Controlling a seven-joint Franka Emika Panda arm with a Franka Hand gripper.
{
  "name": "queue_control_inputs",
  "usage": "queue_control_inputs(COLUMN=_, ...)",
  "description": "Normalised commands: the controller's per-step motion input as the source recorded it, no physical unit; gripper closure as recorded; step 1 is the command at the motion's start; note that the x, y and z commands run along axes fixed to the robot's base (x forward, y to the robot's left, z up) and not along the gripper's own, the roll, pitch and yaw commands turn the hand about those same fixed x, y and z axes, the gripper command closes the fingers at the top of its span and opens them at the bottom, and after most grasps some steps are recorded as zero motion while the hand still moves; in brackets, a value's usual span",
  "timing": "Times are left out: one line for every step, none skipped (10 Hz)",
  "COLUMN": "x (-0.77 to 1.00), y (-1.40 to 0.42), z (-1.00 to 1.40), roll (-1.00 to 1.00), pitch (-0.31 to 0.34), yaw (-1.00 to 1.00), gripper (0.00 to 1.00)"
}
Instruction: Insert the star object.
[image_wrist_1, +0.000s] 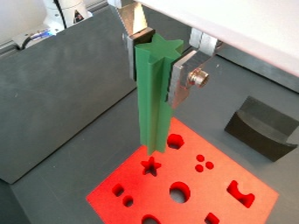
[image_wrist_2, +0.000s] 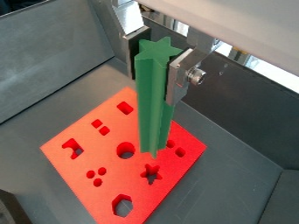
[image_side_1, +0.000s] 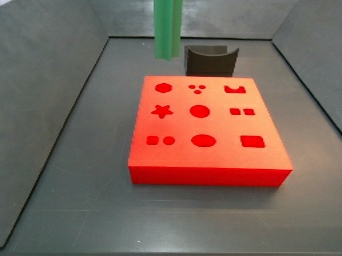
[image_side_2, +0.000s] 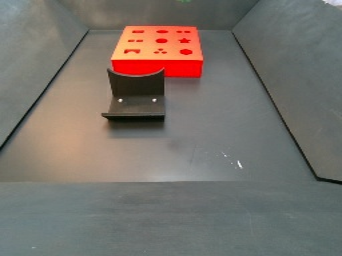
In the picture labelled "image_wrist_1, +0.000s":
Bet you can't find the black curved holder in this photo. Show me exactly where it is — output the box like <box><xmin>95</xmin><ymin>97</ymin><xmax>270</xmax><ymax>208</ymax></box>
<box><xmin>225</xmin><ymin>96</ymin><xmax>299</xmax><ymax>162</ymax></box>

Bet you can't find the red block with shaped holes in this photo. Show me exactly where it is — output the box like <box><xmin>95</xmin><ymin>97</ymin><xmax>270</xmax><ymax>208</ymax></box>
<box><xmin>87</xmin><ymin>119</ymin><xmax>278</xmax><ymax>224</ymax></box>

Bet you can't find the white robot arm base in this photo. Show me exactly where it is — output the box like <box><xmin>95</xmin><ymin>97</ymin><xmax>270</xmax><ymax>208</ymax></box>
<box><xmin>14</xmin><ymin>0</ymin><xmax>93</xmax><ymax>50</ymax></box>

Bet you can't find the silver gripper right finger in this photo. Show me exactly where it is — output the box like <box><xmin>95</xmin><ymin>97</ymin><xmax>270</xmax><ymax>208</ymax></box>
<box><xmin>168</xmin><ymin>28</ymin><xmax>218</xmax><ymax>109</ymax></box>

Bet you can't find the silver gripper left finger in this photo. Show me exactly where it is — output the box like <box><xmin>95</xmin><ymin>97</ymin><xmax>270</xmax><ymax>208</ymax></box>
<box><xmin>117</xmin><ymin>2</ymin><xmax>155</xmax><ymax>81</ymax></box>

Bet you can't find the green star-shaped peg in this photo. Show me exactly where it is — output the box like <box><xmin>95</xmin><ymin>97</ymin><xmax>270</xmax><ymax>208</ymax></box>
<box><xmin>135</xmin><ymin>34</ymin><xmax>184</xmax><ymax>155</ymax></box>

